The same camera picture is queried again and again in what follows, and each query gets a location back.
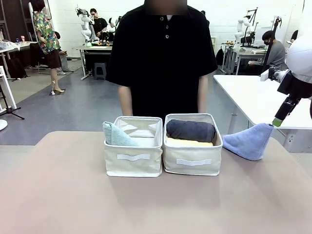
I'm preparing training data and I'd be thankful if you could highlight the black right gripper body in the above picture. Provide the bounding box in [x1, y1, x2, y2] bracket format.
[274, 94, 303, 121]

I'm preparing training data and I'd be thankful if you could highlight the lavender towel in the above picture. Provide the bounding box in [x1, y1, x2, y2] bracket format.
[222, 123, 274, 161]

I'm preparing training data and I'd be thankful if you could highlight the dark grey towel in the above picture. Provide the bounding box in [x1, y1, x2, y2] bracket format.
[166, 118, 216, 143]

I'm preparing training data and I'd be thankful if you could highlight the yellow towel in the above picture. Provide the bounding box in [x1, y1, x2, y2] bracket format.
[165, 136, 214, 148]

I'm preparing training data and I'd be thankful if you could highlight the cream fabric basket dark-towel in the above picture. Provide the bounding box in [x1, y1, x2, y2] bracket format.
[162, 112, 224, 176]

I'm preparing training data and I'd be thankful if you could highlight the light blue towel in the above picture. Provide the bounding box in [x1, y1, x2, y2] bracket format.
[102, 121, 142, 147]

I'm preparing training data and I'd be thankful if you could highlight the person's left forearm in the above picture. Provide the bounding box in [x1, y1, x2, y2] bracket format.
[198, 74, 209, 114]

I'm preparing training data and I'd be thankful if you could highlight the person's right forearm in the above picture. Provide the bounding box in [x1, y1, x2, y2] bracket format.
[118, 85, 134, 117]

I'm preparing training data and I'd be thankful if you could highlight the white side table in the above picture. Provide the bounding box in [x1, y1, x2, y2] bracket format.
[213, 74, 312, 153]

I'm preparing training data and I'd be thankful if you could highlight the masked person in grey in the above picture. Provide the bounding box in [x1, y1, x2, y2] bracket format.
[250, 30, 287, 72]

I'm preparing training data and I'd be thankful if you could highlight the white background desk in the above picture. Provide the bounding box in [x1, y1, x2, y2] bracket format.
[220, 43, 269, 75]

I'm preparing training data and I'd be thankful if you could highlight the black backpack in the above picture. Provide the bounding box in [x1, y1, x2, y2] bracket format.
[215, 47, 225, 66]

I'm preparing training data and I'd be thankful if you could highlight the person in black polo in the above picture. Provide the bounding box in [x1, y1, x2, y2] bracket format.
[106, 0, 218, 120]

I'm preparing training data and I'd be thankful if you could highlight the cream fabric storage basket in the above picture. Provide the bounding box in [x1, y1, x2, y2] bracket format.
[103, 116, 163, 178]

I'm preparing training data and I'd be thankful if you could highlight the grey plastic stool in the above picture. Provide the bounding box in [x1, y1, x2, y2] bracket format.
[93, 62, 107, 80]

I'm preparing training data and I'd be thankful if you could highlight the grey background work table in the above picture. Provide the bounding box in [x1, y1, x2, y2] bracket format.
[72, 44, 113, 81]

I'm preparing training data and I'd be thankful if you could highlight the seated person in black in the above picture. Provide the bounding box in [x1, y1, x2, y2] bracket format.
[89, 8, 109, 42]

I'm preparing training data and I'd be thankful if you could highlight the black bag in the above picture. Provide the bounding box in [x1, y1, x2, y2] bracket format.
[7, 57, 28, 79]

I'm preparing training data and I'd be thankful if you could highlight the black tripod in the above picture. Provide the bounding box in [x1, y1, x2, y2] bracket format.
[0, 84, 25, 120]

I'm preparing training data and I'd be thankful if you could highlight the cluttered white table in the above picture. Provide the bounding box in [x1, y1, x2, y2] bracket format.
[0, 40, 39, 79]

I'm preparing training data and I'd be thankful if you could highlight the black wrist flange bracket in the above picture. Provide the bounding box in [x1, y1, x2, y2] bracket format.
[277, 70, 297, 98]

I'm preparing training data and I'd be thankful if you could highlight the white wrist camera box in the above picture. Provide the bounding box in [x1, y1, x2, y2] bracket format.
[260, 67, 279, 82]

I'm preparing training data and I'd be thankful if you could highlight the black camera pole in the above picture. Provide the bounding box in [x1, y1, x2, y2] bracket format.
[262, 16, 283, 74]

